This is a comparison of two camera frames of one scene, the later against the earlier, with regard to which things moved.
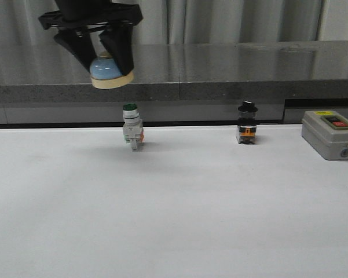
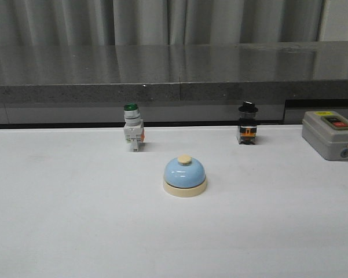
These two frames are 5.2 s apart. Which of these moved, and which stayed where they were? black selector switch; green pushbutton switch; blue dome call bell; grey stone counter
Moved: blue dome call bell
Stayed: grey stone counter; black selector switch; green pushbutton switch
